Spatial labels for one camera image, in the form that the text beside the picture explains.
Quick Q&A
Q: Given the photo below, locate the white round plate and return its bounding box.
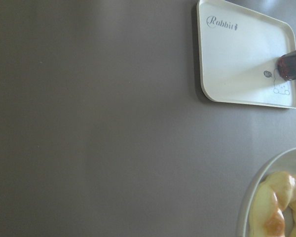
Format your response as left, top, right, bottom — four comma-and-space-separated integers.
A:
236, 148, 296, 237

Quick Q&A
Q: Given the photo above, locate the glazed twisted donut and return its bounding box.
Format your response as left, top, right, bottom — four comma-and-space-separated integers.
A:
249, 171, 296, 237

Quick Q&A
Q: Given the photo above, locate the cream rabbit tray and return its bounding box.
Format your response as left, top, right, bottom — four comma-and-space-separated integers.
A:
196, 0, 296, 109

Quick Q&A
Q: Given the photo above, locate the tea bottle on tray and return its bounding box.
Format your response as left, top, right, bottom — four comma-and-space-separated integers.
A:
277, 50, 296, 80

